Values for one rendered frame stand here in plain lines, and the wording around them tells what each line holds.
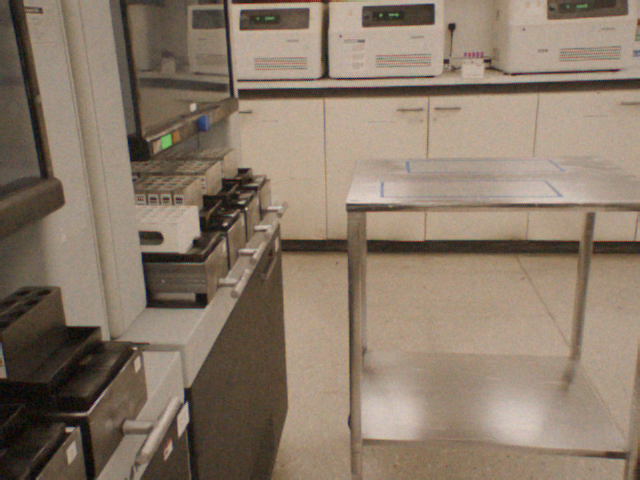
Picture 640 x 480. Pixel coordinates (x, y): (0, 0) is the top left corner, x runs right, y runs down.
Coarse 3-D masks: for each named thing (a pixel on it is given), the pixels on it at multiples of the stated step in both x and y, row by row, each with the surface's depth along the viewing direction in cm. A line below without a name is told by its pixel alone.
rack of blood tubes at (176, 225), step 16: (144, 208) 107; (160, 208) 107; (176, 208) 107; (192, 208) 106; (144, 224) 99; (160, 224) 98; (176, 224) 98; (192, 224) 104; (144, 240) 109; (160, 240) 109; (176, 240) 99
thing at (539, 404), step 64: (384, 192) 132; (448, 192) 130; (512, 192) 129; (576, 192) 127; (576, 320) 172; (384, 384) 164; (448, 384) 164; (512, 384) 163; (576, 384) 163; (448, 448) 142; (512, 448) 140; (576, 448) 139
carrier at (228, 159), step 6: (228, 150) 149; (234, 150) 150; (216, 156) 142; (222, 156) 142; (228, 156) 144; (234, 156) 150; (222, 162) 141; (228, 162) 144; (234, 162) 150; (222, 168) 142; (228, 168) 144; (234, 168) 150; (222, 174) 142; (228, 174) 144; (234, 174) 150
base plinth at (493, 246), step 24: (288, 240) 351; (312, 240) 350; (336, 240) 348; (384, 240) 346; (408, 240) 345; (432, 240) 343; (456, 240) 342; (480, 240) 341; (504, 240) 340; (528, 240) 339; (552, 240) 338; (576, 240) 336
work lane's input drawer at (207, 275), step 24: (192, 240) 103; (216, 240) 107; (144, 264) 99; (168, 264) 99; (192, 264) 98; (216, 264) 104; (168, 288) 100; (192, 288) 99; (216, 288) 105; (240, 288) 103
